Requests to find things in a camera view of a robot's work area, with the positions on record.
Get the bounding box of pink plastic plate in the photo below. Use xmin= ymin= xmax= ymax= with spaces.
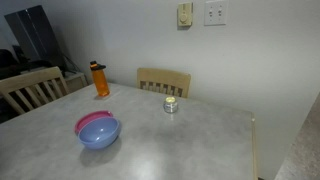
xmin=74 ymin=110 xmax=113 ymax=135

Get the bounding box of blue plastic bowl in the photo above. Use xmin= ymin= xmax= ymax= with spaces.
xmin=78 ymin=117 xmax=121 ymax=150

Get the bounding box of wooden chair at back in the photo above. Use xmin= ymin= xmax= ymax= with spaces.
xmin=137 ymin=68 xmax=191 ymax=98

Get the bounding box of wooden chair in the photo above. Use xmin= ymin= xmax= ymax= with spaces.
xmin=0 ymin=67 xmax=69 ymax=115
xmin=137 ymin=68 xmax=191 ymax=98

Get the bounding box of small glass candle jar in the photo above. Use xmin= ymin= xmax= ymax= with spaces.
xmin=163 ymin=96 xmax=178 ymax=113

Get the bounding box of orange water bottle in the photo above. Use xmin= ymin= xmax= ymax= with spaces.
xmin=90 ymin=61 xmax=110 ymax=96

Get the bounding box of wooden side cabinet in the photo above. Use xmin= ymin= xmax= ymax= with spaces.
xmin=64 ymin=72 xmax=88 ymax=93

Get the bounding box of wooden chair at left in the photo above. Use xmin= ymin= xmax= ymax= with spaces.
xmin=0 ymin=67 xmax=69 ymax=115

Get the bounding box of black monitor screen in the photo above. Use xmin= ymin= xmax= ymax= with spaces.
xmin=5 ymin=5 xmax=66 ymax=68

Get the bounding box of beige wall thermostat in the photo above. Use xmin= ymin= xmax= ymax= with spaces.
xmin=178 ymin=2 xmax=193 ymax=27

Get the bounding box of white double light switch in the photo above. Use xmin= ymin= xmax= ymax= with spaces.
xmin=204 ymin=0 xmax=229 ymax=26

